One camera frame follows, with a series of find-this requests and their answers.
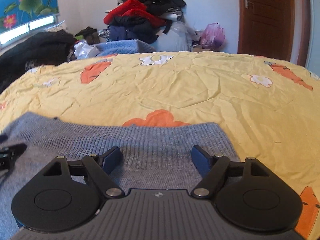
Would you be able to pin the clear plastic bag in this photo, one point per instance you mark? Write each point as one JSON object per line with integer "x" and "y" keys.
{"x": 180, "y": 30}

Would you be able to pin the white crumpled plastic bag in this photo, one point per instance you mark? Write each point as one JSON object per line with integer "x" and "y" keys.
{"x": 83, "y": 50}

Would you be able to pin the grey knit sweater navy sleeves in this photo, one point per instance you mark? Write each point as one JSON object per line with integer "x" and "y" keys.
{"x": 150, "y": 140}

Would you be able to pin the brown wooden door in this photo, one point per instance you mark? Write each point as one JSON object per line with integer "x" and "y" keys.
{"x": 267, "y": 17}

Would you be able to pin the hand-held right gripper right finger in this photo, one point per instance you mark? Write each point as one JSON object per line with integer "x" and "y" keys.
{"x": 201, "y": 161}

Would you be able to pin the lotus flower window blind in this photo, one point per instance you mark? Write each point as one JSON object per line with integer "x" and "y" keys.
{"x": 27, "y": 2}

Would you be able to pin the pink plastic bag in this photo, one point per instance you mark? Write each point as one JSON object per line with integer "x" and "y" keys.
{"x": 212, "y": 36}

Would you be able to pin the yellow carrot print bed sheet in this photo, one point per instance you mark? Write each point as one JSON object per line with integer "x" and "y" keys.
{"x": 200, "y": 92}

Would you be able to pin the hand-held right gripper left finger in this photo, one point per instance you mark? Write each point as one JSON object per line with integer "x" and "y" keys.
{"x": 112, "y": 158}

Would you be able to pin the black coat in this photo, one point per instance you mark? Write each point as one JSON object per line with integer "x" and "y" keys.
{"x": 30, "y": 47}

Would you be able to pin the light blue towel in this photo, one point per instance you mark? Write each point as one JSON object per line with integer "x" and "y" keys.
{"x": 120, "y": 47}

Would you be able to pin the dark bag with green trim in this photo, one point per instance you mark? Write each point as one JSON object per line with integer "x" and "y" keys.
{"x": 86, "y": 32}

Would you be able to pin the window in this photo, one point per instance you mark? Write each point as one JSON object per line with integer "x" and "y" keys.
{"x": 37, "y": 24}

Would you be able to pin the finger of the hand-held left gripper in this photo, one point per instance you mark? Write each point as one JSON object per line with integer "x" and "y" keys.
{"x": 17, "y": 148}

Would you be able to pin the pile of mixed clothes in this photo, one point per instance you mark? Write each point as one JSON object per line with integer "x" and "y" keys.
{"x": 140, "y": 20}

